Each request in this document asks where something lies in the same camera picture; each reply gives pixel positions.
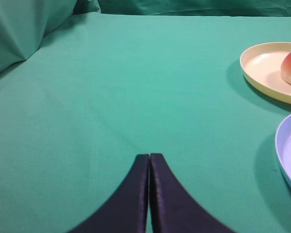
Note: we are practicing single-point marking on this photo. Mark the green tablecloth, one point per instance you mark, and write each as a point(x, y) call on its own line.
point(103, 88)

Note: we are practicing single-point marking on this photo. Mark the yellow plastic plate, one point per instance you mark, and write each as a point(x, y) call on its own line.
point(261, 65)

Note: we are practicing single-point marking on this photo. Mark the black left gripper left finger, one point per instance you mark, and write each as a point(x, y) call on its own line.
point(126, 209)

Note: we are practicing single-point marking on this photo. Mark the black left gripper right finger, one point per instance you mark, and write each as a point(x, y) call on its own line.
point(172, 208)

